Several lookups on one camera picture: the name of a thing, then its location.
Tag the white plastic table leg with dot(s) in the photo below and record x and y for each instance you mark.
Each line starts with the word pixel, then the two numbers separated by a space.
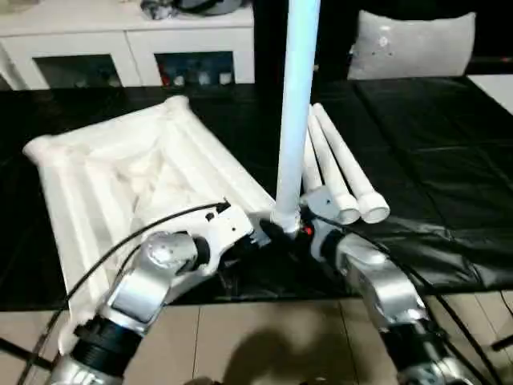
pixel 311 164
pixel 295 104
pixel 330 168
pixel 349 160

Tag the white plastic table top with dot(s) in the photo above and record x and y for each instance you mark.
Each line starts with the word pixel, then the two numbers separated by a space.
pixel 120 168

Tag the black work mat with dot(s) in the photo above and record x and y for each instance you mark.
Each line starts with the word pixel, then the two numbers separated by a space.
pixel 449 160

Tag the black sofa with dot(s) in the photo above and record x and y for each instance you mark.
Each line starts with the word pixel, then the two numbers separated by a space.
pixel 337 32

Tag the grey cushion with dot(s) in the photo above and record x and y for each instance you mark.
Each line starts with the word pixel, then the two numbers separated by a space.
pixel 417 44

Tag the white flat board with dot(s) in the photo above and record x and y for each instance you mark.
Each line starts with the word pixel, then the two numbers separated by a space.
pixel 497 92

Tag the white glass-door cabinet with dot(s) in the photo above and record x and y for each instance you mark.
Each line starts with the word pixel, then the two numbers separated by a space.
pixel 120 48

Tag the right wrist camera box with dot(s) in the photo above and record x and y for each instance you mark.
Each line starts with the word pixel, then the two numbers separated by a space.
pixel 319 204

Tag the black metal frame bar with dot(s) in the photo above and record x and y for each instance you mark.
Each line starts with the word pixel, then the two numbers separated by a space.
pixel 28 354

